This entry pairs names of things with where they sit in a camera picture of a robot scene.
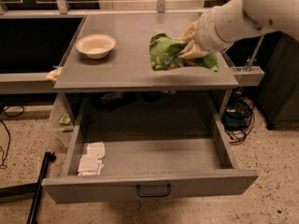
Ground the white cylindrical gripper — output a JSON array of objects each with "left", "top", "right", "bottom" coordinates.
[{"left": 178, "top": 0, "right": 268, "bottom": 59}]

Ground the green rice chip bag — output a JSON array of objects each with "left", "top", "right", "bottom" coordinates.
[{"left": 149, "top": 34, "right": 219, "bottom": 72}]

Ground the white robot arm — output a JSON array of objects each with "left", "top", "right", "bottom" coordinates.
[{"left": 178, "top": 0, "right": 299, "bottom": 59}]

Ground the grey counter cabinet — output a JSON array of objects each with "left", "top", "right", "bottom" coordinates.
[{"left": 55, "top": 14, "right": 237, "bottom": 141}]

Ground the grey open drawer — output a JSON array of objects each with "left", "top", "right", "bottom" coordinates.
[{"left": 41, "top": 91, "right": 260, "bottom": 204}]

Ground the dark blue box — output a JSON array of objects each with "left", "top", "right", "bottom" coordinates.
[{"left": 222, "top": 112, "right": 248, "bottom": 131}]

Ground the white paper bowl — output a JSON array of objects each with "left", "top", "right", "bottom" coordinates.
[{"left": 76, "top": 35, "right": 116, "bottom": 60}]

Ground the yellow tape scrap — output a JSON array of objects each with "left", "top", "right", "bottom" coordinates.
[{"left": 46, "top": 67, "right": 63, "bottom": 82}]

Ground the green wrapper scrap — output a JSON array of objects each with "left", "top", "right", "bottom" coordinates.
[{"left": 58, "top": 113, "right": 71, "bottom": 125}]

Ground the black metal stand leg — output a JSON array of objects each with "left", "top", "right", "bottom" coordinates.
[{"left": 0, "top": 151, "right": 56, "bottom": 224}]

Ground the black cable bundle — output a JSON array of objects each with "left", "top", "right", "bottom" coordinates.
[{"left": 223, "top": 96, "right": 256, "bottom": 146}]

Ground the black drawer handle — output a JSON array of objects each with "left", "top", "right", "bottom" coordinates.
[{"left": 136, "top": 184, "right": 171, "bottom": 198}]

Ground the grey metal rail frame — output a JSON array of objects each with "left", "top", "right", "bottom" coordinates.
[{"left": 0, "top": 0, "right": 263, "bottom": 94}]

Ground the black floor cable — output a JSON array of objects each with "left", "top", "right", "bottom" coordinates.
[{"left": 0, "top": 105, "right": 26, "bottom": 170}]

